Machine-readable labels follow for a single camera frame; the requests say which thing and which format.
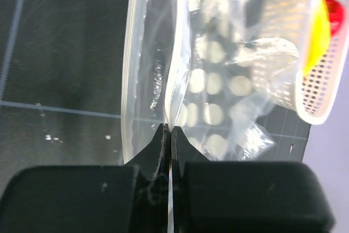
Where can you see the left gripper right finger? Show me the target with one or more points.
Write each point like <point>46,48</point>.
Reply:
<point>249,196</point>

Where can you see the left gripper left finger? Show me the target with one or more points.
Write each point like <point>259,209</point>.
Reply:
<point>93,198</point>

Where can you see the polka dot zip bag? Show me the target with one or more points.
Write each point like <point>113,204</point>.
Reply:
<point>211,67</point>

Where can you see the yellow banana bunch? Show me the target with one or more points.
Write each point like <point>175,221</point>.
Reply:
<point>320,35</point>

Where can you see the white perforated plastic basket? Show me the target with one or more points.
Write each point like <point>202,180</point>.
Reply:
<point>305,77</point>

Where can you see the red apple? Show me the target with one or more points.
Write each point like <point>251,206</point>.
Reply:
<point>336,14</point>

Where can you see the black grid mat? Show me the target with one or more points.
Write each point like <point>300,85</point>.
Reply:
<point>61,88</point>

